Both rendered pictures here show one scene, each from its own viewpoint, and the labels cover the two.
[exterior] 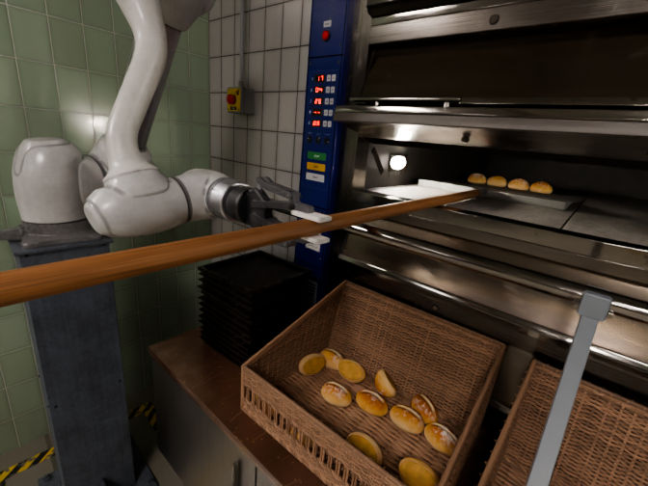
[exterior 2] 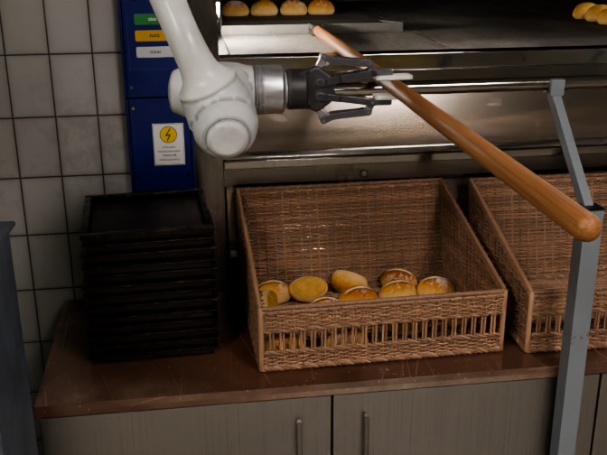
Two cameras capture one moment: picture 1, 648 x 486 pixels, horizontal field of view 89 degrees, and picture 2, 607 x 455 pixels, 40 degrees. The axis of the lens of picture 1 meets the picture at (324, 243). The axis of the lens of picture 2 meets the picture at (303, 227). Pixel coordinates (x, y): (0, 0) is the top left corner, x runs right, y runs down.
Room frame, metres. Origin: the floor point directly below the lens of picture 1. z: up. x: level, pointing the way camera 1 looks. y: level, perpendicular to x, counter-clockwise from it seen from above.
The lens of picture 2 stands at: (-0.39, 1.29, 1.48)
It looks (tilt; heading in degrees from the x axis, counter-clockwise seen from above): 20 degrees down; 313
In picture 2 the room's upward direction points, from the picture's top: straight up
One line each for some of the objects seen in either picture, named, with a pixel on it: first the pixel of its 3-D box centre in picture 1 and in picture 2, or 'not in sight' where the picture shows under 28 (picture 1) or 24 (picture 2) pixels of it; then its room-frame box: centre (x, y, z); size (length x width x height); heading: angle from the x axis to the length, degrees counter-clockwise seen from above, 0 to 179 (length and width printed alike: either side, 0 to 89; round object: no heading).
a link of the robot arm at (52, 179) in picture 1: (54, 177); not in sight; (0.92, 0.77, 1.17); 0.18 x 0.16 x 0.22; 159
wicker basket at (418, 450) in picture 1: (370, 376); (360, 264); (0.78, -0.17, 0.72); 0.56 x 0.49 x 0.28; 52
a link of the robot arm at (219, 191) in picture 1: (232, 201); (270, 89); (0.70, 0.20, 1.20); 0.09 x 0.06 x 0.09; 141
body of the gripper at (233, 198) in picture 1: (254, 207); (310, 88); (0.65, 0.15, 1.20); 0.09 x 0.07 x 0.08; 51
